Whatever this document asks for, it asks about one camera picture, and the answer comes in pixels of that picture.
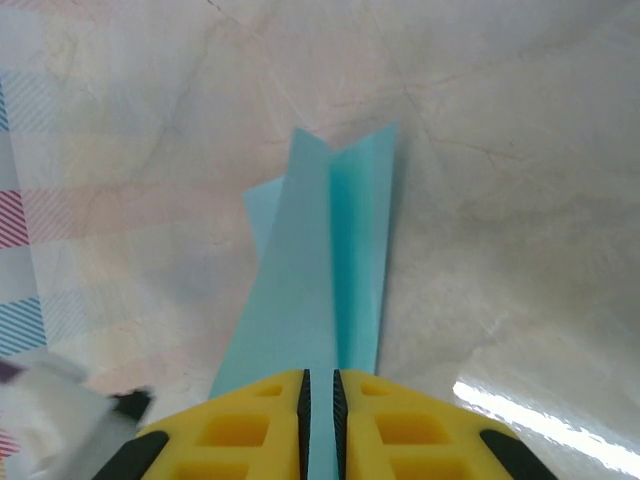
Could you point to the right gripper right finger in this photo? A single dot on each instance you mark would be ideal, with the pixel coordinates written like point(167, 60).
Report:
point(415, 435)

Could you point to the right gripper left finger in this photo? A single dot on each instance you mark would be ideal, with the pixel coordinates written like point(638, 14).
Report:
point(230, 435)

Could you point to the light blue cloth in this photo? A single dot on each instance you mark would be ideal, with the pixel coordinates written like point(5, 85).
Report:
point(300, 275)

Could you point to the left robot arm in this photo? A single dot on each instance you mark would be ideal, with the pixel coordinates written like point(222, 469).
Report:
point(55, 415)

